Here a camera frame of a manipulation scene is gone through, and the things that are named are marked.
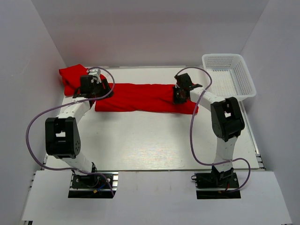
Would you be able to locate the white plastic basket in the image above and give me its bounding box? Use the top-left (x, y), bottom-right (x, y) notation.
top-left (202, 53), bottom-right (256, 101)

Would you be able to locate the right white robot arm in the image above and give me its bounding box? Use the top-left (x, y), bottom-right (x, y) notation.
top-left (173, 73), bottom-right (245, 187)

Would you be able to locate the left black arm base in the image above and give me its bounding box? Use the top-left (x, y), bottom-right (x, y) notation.
top-left (68, 172), bottom-right (119, 199)

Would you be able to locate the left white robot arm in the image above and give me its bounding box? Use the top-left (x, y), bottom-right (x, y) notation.
top-left (45, 75), bottom-right (113, 187)

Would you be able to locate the folded red t shirt stack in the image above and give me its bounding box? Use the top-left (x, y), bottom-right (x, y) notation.
top-left (59, 64), bottom-right (88, 96)

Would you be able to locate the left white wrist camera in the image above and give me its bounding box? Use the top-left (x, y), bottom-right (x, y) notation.
top-left (88, 68), bottom-right (102, 83)

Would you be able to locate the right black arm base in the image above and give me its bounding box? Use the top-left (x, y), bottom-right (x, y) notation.
top-left (191, 169), bottom-right (241, 200)

